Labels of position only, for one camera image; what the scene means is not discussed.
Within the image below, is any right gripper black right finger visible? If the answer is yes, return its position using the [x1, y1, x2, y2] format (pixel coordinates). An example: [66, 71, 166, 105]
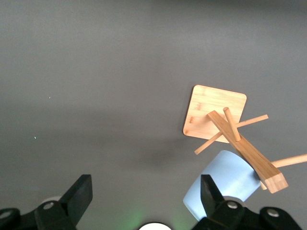
[191, 174, 303, 230]

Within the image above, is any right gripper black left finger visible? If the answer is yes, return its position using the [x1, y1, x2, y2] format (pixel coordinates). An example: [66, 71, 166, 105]
[0, 174, 93, 230]

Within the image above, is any light blue plastic cup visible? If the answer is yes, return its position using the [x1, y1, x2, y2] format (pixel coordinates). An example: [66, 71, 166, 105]
[182, 150, 262, 222]

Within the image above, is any wooden cup rack with pegs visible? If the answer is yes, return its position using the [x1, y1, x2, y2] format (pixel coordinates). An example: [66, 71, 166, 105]
[182, 84, 307, 194]

